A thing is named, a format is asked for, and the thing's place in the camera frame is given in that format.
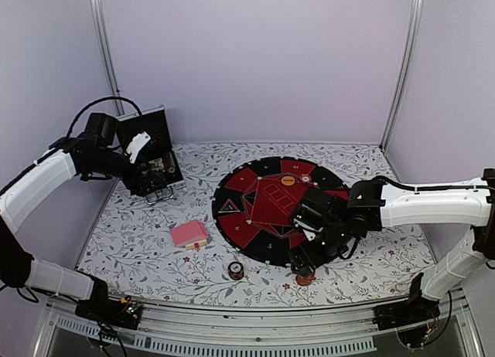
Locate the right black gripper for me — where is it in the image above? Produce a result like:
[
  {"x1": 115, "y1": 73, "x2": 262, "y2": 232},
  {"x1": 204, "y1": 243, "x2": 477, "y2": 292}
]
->
[{"x1": 288, "y1": 221, "x2": 352, "y2": 277}]

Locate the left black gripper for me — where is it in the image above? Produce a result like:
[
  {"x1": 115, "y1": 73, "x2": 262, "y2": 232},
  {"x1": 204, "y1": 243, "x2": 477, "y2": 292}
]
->
[{"x1": 87, "y1": 148, "x2": 168, "y2": 196}]

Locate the orange chip stack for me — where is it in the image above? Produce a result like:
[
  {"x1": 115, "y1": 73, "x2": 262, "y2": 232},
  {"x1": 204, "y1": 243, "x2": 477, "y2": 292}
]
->
[{"x1": 295, "y1": 272, "x2": 316, "y2": 287}]

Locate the orange big blind button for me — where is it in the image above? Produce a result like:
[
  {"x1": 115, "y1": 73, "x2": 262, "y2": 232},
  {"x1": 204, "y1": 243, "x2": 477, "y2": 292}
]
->
[{"x1": 280, "y1": 175, "x2": 296, "y2": 186}]

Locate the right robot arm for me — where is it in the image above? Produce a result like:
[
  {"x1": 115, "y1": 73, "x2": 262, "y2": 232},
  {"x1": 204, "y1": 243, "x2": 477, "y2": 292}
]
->
[{"x1": 288, "y1": 168, "x2": 494, "y2": 331}]

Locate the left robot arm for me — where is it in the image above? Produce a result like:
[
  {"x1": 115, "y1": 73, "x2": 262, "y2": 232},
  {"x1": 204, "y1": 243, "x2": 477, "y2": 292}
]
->
[{"x1": 1, "y1": 96, "x2": 167, "y2": 330}]

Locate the aluminium poker chip case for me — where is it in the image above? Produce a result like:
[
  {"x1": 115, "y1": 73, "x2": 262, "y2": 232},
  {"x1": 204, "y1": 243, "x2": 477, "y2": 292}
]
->
[{"x1": 117, "y1": 105, "x2": 186, "y2": 206}]

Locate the dark brown chip stack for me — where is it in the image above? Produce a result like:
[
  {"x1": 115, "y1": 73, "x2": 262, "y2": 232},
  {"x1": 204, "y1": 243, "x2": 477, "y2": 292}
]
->
[{"x1": 227, "y1": 261, "x2": 244, "y2": 281}]

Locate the round red black poker mat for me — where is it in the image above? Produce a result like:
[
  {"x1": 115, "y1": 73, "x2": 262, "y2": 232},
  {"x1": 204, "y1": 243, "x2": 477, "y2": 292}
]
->
[{"x1": 212, "y1": 157, "x2": 349, "y2": 267}]

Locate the wooden card holder block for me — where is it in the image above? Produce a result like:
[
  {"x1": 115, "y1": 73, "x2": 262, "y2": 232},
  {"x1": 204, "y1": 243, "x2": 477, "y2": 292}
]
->
[{"x1": 185, "y1": 240, "x2": 208, "y2": 250}]

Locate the pink playing card deck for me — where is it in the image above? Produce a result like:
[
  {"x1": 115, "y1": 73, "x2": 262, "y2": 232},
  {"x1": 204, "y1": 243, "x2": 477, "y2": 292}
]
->
[{"x1": 170, "y1": 220, "x2": 209, "y2": 247}]

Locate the floral table cloth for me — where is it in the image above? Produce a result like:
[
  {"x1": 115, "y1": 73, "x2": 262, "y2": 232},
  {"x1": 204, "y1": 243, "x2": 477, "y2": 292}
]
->
[{"x1": 75, "y1": 141, "x2": 438, "y2": 308}]

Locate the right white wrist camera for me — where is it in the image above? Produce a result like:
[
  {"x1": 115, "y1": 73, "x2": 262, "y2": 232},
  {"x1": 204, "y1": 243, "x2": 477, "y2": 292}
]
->
[{"x1": 298, "y1": 226, "x2": 317, "y2": 242}]

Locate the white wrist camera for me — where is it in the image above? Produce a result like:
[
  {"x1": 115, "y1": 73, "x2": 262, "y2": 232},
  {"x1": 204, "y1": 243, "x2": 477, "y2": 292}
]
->
[
  {"x1": 298, "y1": 226, "x2": 317, "y2": 242},
  {"x1": 125, "y1": 131, "x2": 151, "y2": 164}
]

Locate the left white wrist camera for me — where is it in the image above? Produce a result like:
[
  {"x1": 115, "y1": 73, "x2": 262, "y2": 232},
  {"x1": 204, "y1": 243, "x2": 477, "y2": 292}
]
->
[{"x1": 125, "y1": 131, "x2": 151, "y2": 164}]

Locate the front aluminium rail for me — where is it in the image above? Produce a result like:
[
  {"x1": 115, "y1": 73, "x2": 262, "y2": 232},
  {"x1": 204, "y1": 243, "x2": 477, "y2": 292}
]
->
[{"x1": 29, "y1": 289, "x2": 486, "y2": 356}]

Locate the left aluminium frame post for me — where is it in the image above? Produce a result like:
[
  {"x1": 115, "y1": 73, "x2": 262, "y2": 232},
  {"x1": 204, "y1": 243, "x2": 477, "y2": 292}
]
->
[{"x1": 89, "y1": 0, "x2": 121, "y2": 97}]

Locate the aluminium frame post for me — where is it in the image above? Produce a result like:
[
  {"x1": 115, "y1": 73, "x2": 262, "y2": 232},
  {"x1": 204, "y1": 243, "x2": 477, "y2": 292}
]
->
[
  {"x1": 380, "y1": 0, "x2": 424, "y2": 153},
  {"x1": 89, "y1": 0, "x2": 121, "y2": 97}
]

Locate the right aluminium frame post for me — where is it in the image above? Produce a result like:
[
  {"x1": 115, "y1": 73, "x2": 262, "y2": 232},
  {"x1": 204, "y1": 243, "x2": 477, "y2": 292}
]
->
[{"x1": 380, "y1": 0, "x2": 424, "y2": 153}]

